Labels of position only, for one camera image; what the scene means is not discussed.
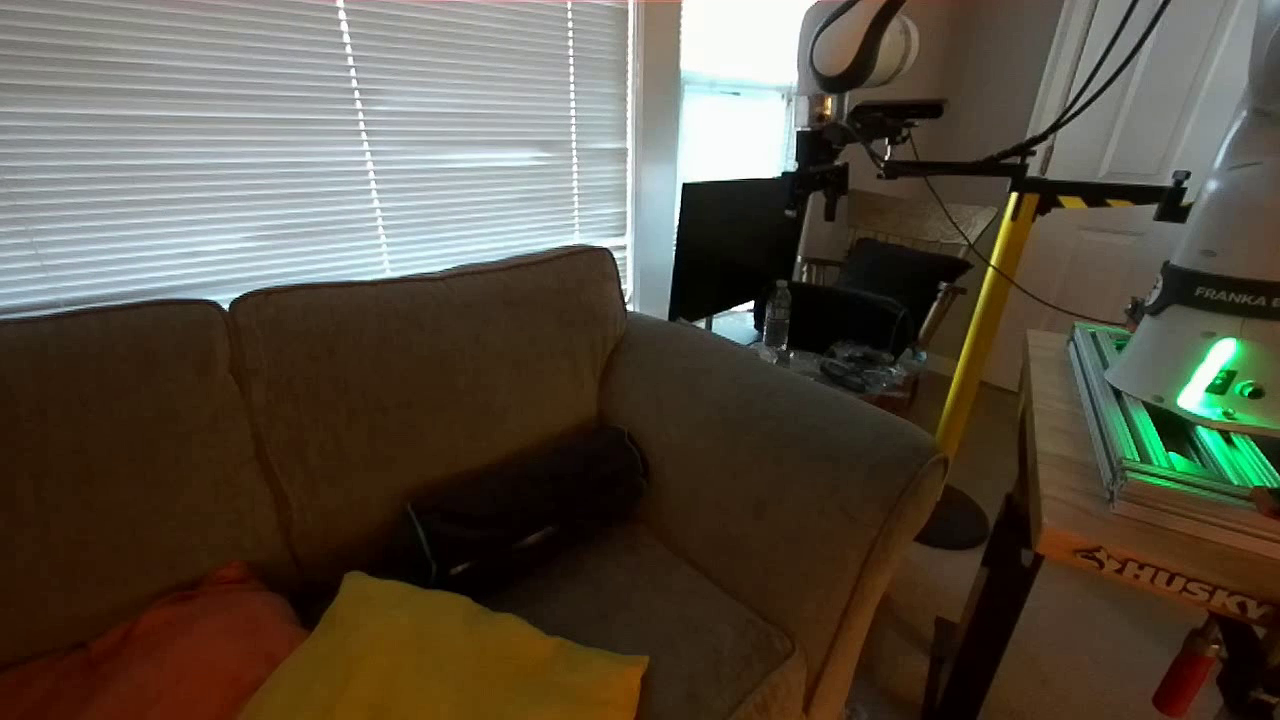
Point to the white panel door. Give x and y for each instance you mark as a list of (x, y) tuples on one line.
[(1105, 107)]

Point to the green lit metal base plate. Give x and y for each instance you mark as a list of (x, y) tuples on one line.
[(1162, 445)]

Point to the grey fabric sofa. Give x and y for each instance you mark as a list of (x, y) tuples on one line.
[(402, 387)]

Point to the black stereo camera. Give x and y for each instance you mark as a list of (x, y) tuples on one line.
[(903, 114)]

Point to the yellow pole camera stand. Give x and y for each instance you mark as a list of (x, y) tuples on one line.
[(995, 292)]

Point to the wooden Husky workbench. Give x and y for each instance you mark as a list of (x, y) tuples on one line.
[(1105, 534)]

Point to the wide white window blinds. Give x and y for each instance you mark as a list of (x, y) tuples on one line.
[(264, 132)]

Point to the narrow bright window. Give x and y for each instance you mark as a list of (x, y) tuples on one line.
[(744, 83)]

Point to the orange pillow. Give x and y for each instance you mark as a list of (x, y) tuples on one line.
[(144, 653)]

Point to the clear plastic bottle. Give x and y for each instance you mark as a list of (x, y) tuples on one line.
[(778, 323)]

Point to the yellow cloth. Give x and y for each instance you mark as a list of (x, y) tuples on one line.
[(442, 653)]

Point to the black bolster cushion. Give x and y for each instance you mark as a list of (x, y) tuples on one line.
[(533, 506)]

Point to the black flat monitor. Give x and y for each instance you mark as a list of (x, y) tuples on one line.
[(735, 246)]

